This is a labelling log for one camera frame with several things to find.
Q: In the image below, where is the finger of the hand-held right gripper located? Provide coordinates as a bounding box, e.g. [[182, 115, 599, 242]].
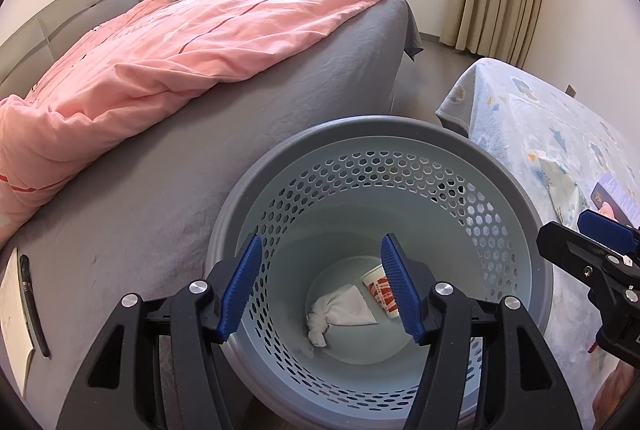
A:
[[577, 209, 640, 261], [536, 221, 617, 292]]

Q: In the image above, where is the wet wipes packet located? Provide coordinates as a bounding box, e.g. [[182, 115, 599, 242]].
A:
[[537, 155, 582, 226]]

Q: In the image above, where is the grey perforated plastic bin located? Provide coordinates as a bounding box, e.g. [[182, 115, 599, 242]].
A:
[[205, 115, 556, 430]]

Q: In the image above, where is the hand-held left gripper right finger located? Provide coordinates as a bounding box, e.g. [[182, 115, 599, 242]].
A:
[[380, 233, 583, 430]]

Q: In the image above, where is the light blue printed blanket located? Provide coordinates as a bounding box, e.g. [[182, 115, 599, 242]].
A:
[[435, 58, 640, 430]]

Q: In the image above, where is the grey headboard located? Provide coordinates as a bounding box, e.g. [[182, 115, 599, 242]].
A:
[[0, 0, 151, 101]]

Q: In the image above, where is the pink duvet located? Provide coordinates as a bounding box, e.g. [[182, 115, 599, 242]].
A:
[[0, 0, 395, 241]]

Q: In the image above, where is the red printed paper cup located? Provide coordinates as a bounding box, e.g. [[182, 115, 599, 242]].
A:
[[361, 264, 403, 320]]

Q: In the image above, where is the white notebook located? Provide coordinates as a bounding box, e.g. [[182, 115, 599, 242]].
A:
[[0, 247, 36, 398]]

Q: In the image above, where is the purple grey long box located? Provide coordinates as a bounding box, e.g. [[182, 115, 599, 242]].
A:
[[590, 173, 640, 227]]

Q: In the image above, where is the grey sheeted bed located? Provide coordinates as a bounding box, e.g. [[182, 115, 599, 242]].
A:
[[0, 0, 426, 430]]

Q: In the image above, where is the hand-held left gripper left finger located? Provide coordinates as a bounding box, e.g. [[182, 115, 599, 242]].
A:
[[55, 234, 264, 430]]

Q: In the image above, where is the crumpled white tissue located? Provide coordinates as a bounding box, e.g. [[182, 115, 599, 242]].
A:
[[306, 284, 379, 350]]

